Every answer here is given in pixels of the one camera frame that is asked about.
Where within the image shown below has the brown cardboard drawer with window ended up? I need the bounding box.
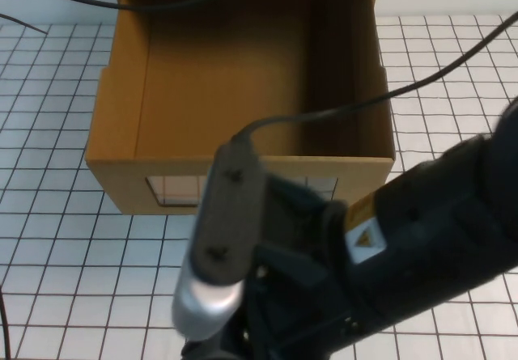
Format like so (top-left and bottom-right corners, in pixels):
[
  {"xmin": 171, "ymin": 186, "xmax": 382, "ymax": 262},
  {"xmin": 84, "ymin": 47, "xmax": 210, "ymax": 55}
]
[{"xmin": 84, "ymin": 0, "xmax": 397, "ymax": 215}]

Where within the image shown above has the grey oblong wrist camera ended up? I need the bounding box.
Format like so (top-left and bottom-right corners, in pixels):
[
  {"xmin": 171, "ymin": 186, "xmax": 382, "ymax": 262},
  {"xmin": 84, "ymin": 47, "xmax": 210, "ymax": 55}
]
[{"xmin": 172, "ymin": 140, "xmax": 269, "ymax": 341}]

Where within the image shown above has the dark brown cable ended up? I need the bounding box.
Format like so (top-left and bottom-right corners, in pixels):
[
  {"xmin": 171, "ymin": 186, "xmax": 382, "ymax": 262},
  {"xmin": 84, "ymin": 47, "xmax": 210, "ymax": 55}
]
[{"xmin": 0, "ymin": 290, "xmax": 12, "ymax": 360}]

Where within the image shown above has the white grid tablecloth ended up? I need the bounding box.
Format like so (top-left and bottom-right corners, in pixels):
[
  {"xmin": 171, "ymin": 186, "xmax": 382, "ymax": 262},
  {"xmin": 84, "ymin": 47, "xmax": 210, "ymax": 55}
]
[{"xmin": 0, "ymin": 11, "xmax": 518, "ymax": 360}]

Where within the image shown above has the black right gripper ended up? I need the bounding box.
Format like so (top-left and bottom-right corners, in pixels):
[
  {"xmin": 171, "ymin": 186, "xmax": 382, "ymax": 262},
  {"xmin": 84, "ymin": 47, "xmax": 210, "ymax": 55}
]
[{"xmin": 180, "ymin": 172, "xmax": 390, "ymax": 360}]

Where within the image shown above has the thin dark wire end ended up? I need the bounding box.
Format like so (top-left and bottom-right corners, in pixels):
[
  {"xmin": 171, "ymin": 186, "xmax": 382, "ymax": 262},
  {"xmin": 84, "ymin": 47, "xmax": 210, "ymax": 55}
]
[{"xmin": 0, "ymin": 13, "xmax": 47, "ymax": 35}]

